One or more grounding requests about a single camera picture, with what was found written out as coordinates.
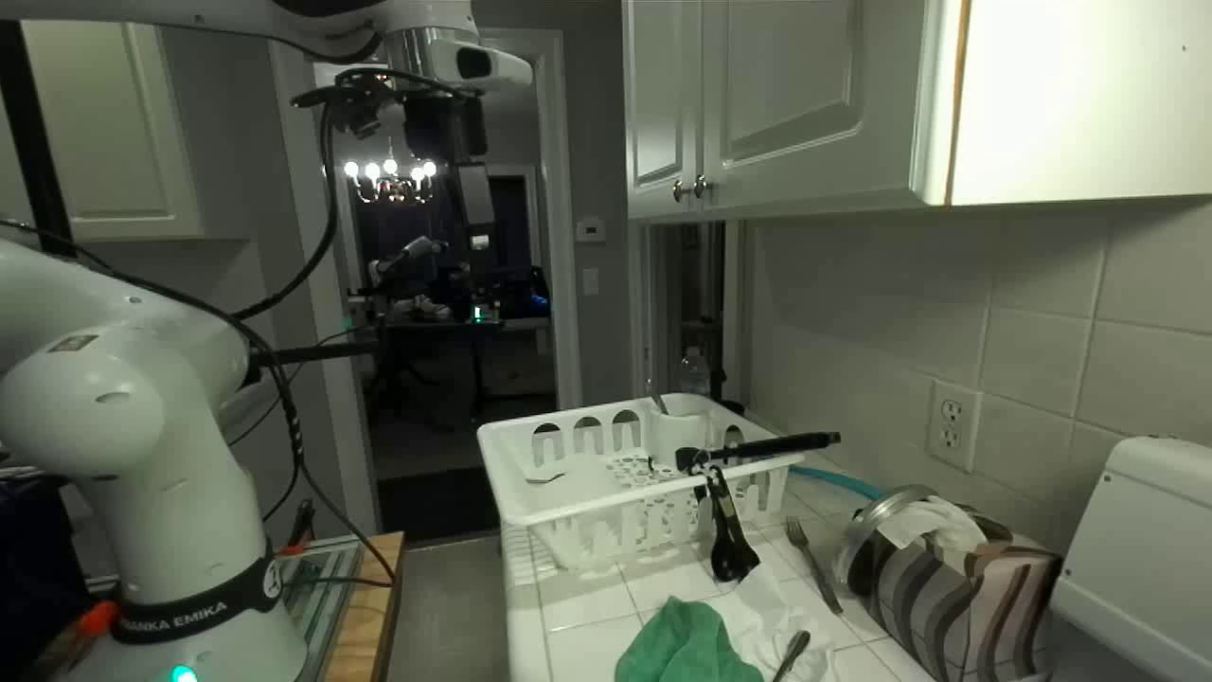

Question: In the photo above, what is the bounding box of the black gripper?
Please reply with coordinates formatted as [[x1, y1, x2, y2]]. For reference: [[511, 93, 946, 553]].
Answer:
[[397, 82, 501, 233]]

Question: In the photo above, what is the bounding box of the metal fork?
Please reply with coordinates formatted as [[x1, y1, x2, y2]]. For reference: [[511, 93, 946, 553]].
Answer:
[[783, 514, 844, 617]]

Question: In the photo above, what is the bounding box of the white wall outlet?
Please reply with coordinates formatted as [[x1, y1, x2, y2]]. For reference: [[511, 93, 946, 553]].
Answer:
[[925, 377, 985, 477]]

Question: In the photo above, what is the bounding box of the orange handled tool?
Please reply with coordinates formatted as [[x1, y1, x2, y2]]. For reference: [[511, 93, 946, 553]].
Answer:
[[69, 598, 126, 642]]

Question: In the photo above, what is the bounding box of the striped dish towel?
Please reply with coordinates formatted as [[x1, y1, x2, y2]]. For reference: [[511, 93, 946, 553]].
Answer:
[[844, 528, 1064, 682]]

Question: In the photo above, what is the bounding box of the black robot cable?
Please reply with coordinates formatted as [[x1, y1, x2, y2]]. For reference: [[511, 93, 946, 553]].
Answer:
[[232, 98, 347, 320]]

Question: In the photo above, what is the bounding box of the white countertop appliance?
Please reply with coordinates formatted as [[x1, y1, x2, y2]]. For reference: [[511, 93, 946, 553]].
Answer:
[[1049, 430, 1212, 682]]

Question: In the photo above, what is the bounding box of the wooden board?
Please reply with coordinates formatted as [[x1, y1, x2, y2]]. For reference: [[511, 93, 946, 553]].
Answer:
[[318, 528, 410, 682]]

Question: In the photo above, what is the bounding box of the white plastic dish rack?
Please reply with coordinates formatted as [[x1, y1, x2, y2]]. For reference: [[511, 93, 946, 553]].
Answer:
[[472, 391, 811, 579]]

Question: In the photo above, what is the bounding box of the white wall cabinet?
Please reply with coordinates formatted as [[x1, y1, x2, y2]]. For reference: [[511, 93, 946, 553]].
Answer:
[[615, 0, 1212, 226]]

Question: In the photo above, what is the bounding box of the metal pot lid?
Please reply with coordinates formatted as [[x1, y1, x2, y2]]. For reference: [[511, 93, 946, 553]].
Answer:
[[828, 486, 1013, 598]]

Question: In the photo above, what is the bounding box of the white crumpled cloth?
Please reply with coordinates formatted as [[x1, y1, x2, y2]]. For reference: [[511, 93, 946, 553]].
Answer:
[[704, 565, 844, 682]]

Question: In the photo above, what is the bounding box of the teal hose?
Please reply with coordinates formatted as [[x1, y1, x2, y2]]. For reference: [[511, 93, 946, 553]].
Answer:
[[788, 463, 873, 502]]

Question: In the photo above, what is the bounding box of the lit chandelier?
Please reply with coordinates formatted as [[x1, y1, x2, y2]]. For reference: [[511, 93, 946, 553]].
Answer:
[[340, 155, 444, 207]]

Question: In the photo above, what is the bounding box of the black vertical pole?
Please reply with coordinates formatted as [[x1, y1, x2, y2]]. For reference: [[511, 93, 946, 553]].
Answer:
[[0, 14, 83, 261]]

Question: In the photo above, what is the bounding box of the green cloth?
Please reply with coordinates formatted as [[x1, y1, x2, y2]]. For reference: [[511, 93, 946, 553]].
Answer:
[[609, 593, 770, 682]]

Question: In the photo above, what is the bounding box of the black plastic spoon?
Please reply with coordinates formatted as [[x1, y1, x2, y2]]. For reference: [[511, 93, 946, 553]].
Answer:
[[699, 463, 766, 586]]

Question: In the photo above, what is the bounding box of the pale green mat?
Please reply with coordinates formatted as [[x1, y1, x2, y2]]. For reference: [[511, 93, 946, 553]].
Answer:
[[275, 533, 372, 660]]

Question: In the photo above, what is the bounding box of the cluttered dark dining table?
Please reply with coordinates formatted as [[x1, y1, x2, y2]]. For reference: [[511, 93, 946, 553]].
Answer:
[[343, 232, 552, 430]]

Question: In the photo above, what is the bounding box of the long black handled utensil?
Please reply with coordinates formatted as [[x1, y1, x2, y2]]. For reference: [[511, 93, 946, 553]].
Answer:
[[669, 428, 844, 477]]

